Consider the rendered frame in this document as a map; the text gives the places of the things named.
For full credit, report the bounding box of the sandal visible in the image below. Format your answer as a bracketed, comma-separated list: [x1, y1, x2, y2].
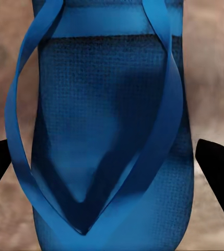
[5, 0, 194, 251]

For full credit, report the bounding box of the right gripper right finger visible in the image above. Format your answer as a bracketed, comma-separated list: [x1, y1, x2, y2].
[195, 139, 224, 211]

